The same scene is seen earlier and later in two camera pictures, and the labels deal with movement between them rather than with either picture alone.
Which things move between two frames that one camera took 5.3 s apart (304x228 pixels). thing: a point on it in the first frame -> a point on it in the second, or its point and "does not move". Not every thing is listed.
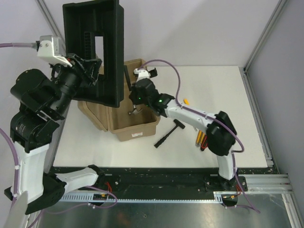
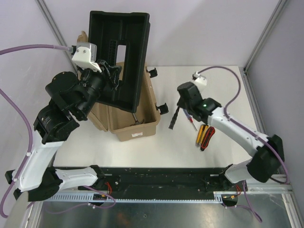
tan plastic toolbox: (124, 126) does not move
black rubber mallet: (163, 139) -> (171, 126)
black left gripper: (80, 69) -> (115, 71)
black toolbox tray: (82, 22) -> (121, 39)
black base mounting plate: (166, 183) does not move
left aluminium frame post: (49, 18) does not move
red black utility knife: (204, 144) does not move
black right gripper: (133, 96) -> (180, 103)
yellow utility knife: (200, 138) does not move
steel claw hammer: (135, 111) -> (137, 122)
